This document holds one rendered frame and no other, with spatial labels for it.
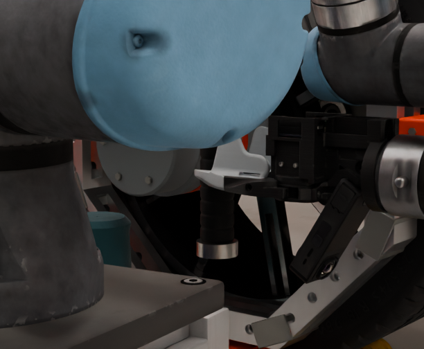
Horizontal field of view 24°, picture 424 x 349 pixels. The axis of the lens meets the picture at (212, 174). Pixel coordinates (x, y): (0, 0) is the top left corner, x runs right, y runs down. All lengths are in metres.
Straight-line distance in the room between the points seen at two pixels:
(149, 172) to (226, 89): 0.72
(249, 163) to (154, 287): 0.36
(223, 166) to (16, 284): 0.47
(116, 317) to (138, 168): 0.63
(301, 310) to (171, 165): 0.25
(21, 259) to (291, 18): 0.20
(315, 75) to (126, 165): 0.35
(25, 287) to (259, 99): 0.17
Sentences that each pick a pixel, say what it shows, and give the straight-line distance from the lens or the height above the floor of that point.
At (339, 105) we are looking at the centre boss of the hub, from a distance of 1.60.
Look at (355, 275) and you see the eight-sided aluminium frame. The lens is 1.22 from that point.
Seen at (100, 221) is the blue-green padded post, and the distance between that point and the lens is 1.30.
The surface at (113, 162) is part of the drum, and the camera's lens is 1.22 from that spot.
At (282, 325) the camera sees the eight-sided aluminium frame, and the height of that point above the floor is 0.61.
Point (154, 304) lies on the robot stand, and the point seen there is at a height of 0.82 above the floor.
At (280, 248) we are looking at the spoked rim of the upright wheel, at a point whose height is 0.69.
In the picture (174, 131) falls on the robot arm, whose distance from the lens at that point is 0.47.
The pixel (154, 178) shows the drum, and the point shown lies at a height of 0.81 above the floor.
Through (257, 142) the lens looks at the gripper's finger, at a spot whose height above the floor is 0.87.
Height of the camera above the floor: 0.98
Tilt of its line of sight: 8 degrees down
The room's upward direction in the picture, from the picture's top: straight up
